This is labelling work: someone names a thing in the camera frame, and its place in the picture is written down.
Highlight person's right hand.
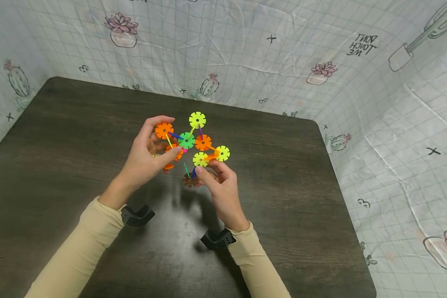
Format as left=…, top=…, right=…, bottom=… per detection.
left=195, top=159, right=251, bottom=233

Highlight colourful disc and stick structure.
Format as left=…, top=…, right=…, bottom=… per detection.
left=151, top=111, right=231, bottom=188

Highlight person's right forearm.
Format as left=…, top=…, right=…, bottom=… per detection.
left=223, top=215, right=292, bottom=298

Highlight person's left forearm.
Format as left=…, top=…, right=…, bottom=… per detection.
left=24, top=182, right=135, bottom=298

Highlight person's left hand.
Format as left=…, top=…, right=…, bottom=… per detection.
left=110, top=115, right=184, bottom=196

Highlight black wrist band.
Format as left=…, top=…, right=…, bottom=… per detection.
left=120, top=204, right=156, bottom=227
left=200, top=228, right=236, bottom=251

